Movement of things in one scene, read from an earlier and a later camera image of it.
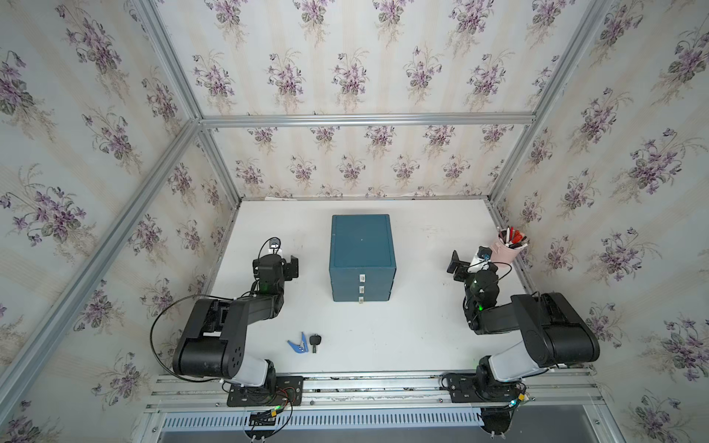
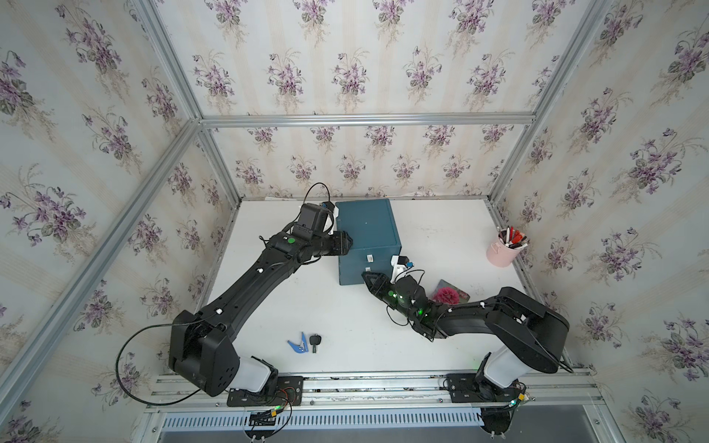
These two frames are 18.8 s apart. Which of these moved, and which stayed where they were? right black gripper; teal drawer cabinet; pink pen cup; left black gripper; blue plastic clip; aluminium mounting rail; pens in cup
Moved: right black gripper; left black gripper; teal drawer cabinet
Stayed: pens in cup; pink pen cup; blue plastic clip; aluminium mounting rail
